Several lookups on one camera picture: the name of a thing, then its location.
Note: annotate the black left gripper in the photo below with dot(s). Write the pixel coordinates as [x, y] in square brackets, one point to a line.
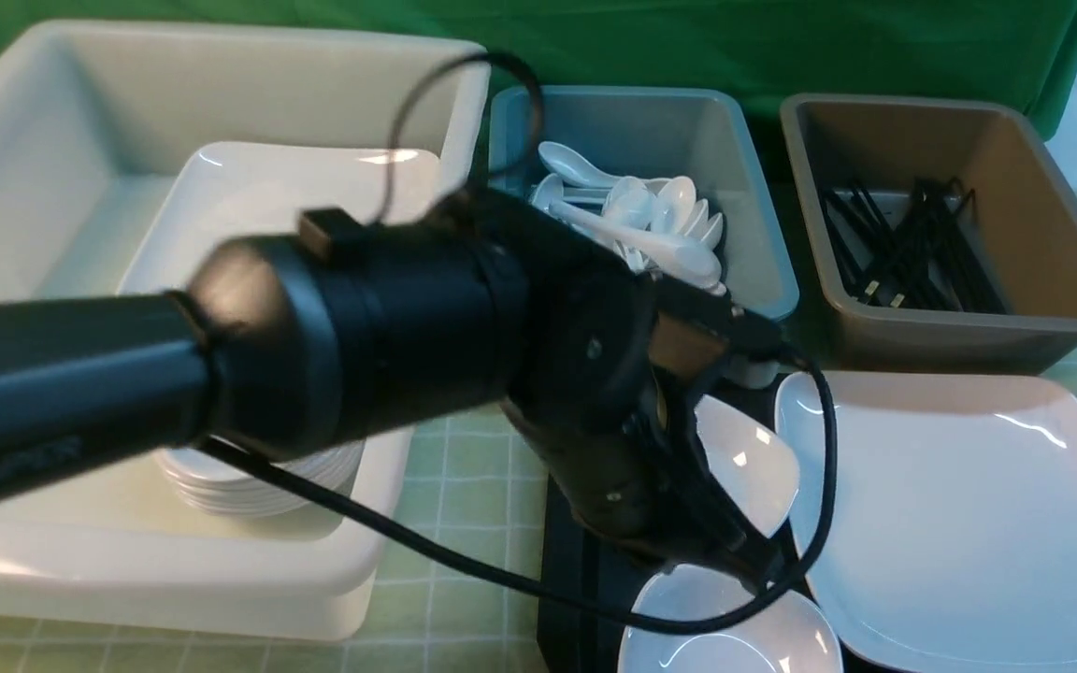
[620, 440]

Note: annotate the white small bowl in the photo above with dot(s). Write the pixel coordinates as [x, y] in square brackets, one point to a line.
[792, 635]
[755, 467]

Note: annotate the large white square plate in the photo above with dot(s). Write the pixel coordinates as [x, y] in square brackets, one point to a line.
[954, 538]

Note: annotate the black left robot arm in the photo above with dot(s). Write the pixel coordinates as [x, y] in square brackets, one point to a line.
[286, 345]

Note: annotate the brown-grey plastic bin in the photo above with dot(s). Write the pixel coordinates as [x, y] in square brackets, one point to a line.
[1027, 217]

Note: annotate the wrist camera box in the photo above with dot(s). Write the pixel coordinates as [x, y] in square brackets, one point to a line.
[702, 335]

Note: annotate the green checked tablecloth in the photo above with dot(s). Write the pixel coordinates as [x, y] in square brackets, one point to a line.
[458, 485]

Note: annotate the pile of white spoons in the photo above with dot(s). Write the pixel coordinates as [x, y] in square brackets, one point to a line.
[652, 224]

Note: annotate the black serving tray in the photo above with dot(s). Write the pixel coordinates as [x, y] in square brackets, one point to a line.
[575, 562]

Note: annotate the stack of white square plates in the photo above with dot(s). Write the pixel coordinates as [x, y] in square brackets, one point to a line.
[230, 189]

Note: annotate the green backdrop cloth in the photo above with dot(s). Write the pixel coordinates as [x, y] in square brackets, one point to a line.
[1022, 54]

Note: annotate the pile of black chopsticks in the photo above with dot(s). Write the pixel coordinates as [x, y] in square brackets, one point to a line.
[919, 250]

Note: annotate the large white plastic tub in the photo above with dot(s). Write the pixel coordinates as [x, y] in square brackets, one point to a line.
[97, 119]

